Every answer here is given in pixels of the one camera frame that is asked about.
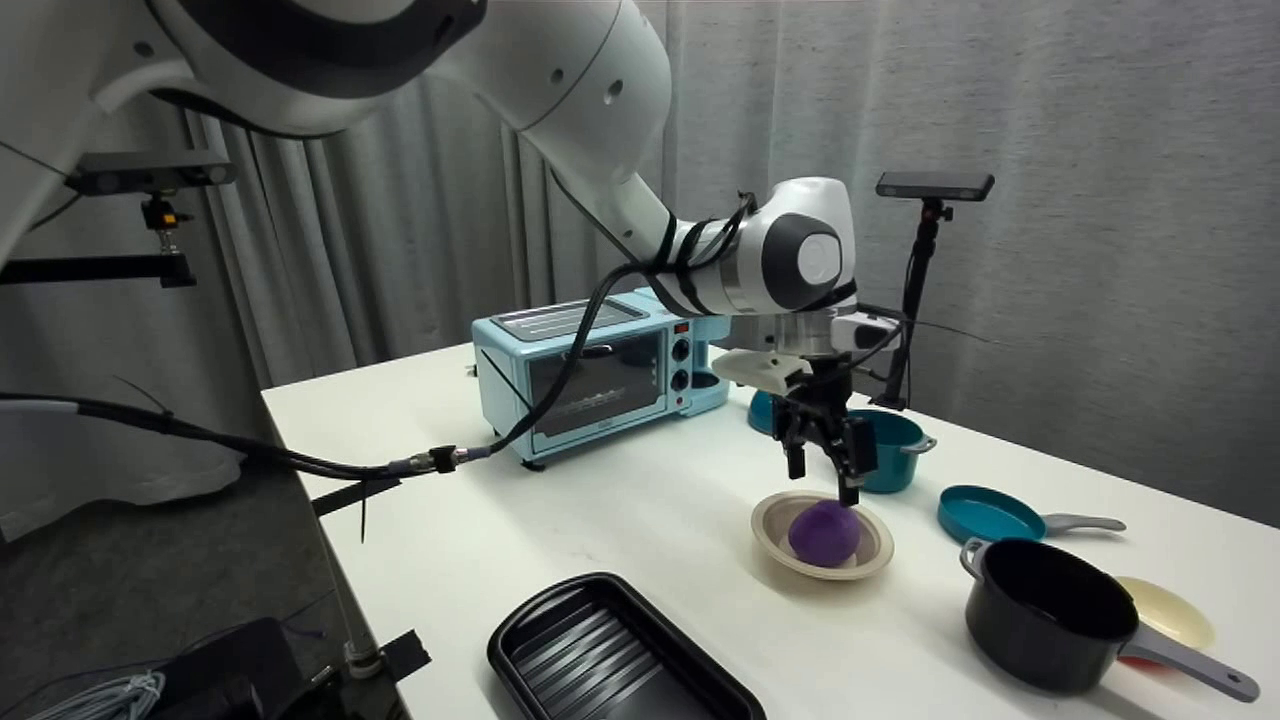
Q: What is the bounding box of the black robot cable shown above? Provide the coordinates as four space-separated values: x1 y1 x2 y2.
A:
0 193 768 488

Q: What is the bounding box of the light blue toaster oven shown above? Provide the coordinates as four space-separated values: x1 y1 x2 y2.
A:
467 285 736 471

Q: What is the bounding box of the black saucepan grey handle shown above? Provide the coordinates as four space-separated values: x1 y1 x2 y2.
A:
957 533 1263 710

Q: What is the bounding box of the small cream yellow plate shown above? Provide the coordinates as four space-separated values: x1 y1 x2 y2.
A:
1115 572 1219 659

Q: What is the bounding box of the teal toy kettle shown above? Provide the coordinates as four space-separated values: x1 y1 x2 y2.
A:
743 384 794 440

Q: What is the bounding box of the beige round plate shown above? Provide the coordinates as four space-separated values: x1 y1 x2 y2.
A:
748 485 900 588

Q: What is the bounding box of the black tape strip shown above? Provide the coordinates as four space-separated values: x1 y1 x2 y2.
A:
310 467 404 519

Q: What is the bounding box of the black camera stand pole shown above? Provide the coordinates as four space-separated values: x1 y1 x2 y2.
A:
867 195 960 413

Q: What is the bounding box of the black baking tray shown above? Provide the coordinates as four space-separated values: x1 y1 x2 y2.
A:
486 567 774 720

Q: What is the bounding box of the black table edge clamp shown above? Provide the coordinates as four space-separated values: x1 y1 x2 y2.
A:
337 630 436 688

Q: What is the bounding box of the teal frying pan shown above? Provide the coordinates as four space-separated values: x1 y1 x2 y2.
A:
936 480 1132 549

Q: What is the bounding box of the black camera on clamp arm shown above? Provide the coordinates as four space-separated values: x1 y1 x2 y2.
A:
65 148 236 200

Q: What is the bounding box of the black camera on pole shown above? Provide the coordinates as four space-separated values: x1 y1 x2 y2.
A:
873 167 1000 204

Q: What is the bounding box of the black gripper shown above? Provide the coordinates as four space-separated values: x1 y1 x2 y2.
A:
768 348 883 514

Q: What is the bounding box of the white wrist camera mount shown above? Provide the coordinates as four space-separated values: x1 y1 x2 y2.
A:
707 344 812 396

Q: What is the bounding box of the teal pot with handles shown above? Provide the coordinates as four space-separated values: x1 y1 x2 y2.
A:
846 404 941 501

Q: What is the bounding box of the crumpled plastic bag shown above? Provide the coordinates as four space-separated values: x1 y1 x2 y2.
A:
4 664 173 720

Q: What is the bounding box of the grey curtain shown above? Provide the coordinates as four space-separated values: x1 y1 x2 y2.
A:
0 0 1280 545

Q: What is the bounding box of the purple egg-shaped object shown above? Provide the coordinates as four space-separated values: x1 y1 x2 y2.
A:
785 498 865 572

